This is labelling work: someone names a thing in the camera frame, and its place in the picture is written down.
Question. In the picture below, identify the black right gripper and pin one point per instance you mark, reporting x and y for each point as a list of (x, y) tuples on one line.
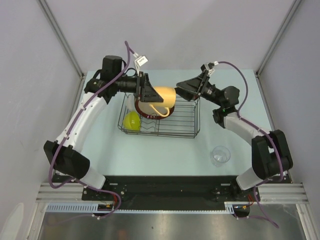
[(191, 89)]

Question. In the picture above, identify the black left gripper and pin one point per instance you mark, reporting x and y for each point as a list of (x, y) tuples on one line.
[(144, 91)]

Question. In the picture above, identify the red rimmed round plate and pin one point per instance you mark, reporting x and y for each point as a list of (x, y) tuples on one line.
[(146, 111)]

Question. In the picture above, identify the beige mug yellow handle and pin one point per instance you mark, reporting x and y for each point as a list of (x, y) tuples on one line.
[(169, 98)]

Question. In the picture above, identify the white bowl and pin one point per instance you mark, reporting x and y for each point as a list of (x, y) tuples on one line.
[(130, 103)]

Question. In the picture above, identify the dark wire dish rack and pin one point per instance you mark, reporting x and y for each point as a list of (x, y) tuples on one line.
[(184, 122)]

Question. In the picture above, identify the yellow green bowl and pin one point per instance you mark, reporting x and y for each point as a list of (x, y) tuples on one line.
[(132, 121)]

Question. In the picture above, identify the clear plastic cup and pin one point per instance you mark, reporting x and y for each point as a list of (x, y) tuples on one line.
[(220, 155)]

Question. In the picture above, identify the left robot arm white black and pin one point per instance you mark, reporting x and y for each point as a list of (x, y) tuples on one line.
[(64, 154)]

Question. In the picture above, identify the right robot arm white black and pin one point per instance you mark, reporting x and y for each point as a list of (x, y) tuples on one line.
[(270, 153)]

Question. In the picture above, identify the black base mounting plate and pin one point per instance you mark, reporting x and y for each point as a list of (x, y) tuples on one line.
[(171, 190)]

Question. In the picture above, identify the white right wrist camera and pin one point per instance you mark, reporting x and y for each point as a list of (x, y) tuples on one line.
[(208, 68)]

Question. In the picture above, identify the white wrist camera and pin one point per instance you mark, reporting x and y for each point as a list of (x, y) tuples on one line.
[(139, 61), (208, 68)]

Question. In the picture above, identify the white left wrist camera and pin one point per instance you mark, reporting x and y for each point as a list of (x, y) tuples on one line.
[(139, 61)]

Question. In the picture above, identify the white slotted cable duct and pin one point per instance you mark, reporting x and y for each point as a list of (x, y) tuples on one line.
[(102, 208)]

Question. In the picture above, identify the right aluminium frame post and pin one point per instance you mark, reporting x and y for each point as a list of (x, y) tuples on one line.
[(294, 8)]

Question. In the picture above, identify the aluminium frame post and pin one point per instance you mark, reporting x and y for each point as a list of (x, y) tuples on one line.
[(294, 8), (53, 23)]

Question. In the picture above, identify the left aluminium frame post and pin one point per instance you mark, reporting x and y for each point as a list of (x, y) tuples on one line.
[(53, 23)]

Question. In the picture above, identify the aluminium front rail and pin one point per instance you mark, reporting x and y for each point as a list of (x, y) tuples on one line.
[(270, 193)]

